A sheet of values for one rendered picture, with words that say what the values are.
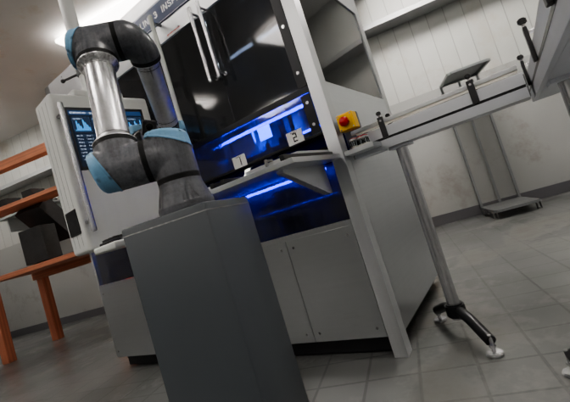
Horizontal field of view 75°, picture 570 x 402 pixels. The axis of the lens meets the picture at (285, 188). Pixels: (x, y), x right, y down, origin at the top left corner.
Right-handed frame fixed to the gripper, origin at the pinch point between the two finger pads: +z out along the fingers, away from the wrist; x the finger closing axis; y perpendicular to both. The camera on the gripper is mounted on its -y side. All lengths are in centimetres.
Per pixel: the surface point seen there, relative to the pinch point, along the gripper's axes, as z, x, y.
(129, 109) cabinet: -83, 2, -45
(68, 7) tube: -80, 30, -99
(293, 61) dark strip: -15, -62, -41
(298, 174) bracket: -6, -52, 13
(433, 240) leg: -2, -109, 43
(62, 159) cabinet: -72, 32, -13
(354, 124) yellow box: -2, -79, -7
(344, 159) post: -10, -77, 6
